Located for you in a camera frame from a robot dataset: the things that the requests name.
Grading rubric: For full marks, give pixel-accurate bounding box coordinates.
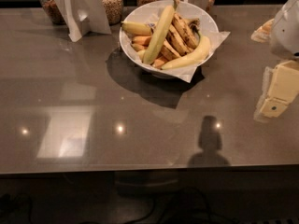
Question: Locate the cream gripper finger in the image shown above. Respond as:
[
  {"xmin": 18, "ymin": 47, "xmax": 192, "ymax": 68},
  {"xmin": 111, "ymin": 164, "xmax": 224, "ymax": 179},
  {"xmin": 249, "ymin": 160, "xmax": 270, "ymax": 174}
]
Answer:
[
  {"xmin": 253, "ymin": 60, "xmax": 299, "ymax": 122},
  {"xmin": 250, "ymin": 19, "xmax": 274, "ymax": 43}
]

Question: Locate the long green-yellow banana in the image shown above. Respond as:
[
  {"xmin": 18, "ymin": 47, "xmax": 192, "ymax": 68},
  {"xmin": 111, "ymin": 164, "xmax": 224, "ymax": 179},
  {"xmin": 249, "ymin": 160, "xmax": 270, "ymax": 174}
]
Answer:
[{"xmin": 143, "ymin": 1, "xmax": 177, "ymax": 64}]

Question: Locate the yellow banana at right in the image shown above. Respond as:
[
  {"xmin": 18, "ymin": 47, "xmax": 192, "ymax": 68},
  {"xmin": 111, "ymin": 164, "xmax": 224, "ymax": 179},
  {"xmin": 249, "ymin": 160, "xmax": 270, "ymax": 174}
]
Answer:
[{"xmin": 162, "ymin": 35, "xmax": 211, "ymax": 70}]

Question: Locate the spotted brown banana right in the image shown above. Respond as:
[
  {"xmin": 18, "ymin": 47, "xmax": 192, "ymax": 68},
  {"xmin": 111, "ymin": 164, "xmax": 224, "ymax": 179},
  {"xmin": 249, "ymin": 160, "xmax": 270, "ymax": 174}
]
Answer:
[{"xmin": 173, "ymin": 13, "xmax": 198, "ymax": 49}]

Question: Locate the spotted brown banana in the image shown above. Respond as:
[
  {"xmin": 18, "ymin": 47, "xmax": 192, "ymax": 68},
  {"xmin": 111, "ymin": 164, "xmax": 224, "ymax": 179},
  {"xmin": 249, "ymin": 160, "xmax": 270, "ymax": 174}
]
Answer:
[
  {"xmin": 173, "ymin": 13, "xmax": 198, "ymax": 49},
  {"xmin": 167, "ymin": 25, "xmax": 191, "ymax": 56},
  {"xmin": 161, "ymin": 40, "xmax": 180, "ymax": 61}
]

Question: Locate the spotted brown banana middle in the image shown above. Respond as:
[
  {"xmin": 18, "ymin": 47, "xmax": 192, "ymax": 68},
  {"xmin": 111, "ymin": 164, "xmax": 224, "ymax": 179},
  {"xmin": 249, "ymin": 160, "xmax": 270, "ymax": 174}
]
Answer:
[{"xmin": 167, "ymin": 25, "xmax": 191, "ymax": 56}]

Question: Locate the white paper bowl liner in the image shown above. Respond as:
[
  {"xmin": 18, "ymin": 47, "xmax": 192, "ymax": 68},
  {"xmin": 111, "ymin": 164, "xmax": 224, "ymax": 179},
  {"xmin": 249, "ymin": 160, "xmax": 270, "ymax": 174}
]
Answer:
[{"xmin": 120, "ymin": 7, "xmax": 230, "ymax": 82}]

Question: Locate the spotted brown banana left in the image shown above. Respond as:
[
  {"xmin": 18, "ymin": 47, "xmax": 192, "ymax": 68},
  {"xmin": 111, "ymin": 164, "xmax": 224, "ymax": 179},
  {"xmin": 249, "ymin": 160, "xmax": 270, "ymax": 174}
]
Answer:
[{"xmin": 161, "ymin": 40, "xmax": 180, "ymax": 61}]

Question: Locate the small yellow banana bottom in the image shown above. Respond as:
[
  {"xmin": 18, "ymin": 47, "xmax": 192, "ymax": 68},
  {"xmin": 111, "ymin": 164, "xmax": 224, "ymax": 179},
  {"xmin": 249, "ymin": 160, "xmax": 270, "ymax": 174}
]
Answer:
[{"xmin": 137, "ymin": 49, "xmax": 146, "ymax": 60}]

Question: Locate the yellow banana at left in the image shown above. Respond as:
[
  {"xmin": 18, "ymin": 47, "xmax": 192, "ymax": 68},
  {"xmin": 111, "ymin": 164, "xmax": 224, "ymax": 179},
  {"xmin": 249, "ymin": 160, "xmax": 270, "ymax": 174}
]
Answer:
[{"xmin": 121, "ymin": 21, "xmax": 151, "ymax": 35}]

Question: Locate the orange carrot front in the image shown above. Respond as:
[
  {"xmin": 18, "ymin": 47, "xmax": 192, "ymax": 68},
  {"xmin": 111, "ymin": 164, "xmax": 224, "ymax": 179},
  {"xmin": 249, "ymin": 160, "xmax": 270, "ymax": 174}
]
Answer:
[{"xmin": 152, "ymin": 56, "xmax": 168, "ymax": 69}]

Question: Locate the orange carrot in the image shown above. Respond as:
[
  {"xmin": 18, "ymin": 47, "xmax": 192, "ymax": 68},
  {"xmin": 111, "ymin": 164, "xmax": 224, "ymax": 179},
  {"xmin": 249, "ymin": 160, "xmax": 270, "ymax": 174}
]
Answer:
[
  {"xmin": 132, "ymin": 35, "xmax": 151, "ymax": 46},
  {"xmin": 152, "ymin": 56, "xmax": 168, "ymax": 69},
  {"xmin": 132, "ymin": 43, "xmax": 147, "ymax": 51}
]

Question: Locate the orange carrot upper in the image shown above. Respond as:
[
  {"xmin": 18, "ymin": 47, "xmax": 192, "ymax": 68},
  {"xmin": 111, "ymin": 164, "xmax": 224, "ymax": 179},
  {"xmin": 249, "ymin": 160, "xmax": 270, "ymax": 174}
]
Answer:
[{"xmin": 132, "ymin": 35, "xmax": 151, "ymax": 46}]

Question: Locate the orange carrot lower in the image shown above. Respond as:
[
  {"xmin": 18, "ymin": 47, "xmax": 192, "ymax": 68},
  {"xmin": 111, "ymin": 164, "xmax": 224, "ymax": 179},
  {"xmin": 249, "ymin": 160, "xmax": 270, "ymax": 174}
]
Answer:
[{"xmin": 132, "ymin": 43, "xmax": 147, "ymax": 51}]

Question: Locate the glass jar of grains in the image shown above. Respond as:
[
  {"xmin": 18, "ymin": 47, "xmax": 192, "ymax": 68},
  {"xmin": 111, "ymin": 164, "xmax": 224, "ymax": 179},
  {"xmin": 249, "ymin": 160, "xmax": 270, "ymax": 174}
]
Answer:
[{"xmin": 102, "ymin": 0, "xmax": 123, "ymax": 25}]

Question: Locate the white folded paper stand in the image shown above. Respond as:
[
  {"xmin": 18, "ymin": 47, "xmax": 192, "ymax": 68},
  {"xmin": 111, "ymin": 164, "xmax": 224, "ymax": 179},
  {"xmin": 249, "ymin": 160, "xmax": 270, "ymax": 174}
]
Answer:
[{"xmin": 54, "ymin": 0, "xmax": 111, "ymax": 42}]

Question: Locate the glass jar of nuts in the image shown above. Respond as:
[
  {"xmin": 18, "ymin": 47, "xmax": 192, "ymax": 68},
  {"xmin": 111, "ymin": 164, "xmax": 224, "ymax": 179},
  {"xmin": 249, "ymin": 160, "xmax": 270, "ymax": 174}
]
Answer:
[{"xmin": 39, "ymin": 0, "xmax": 65, "ymax": 25}]

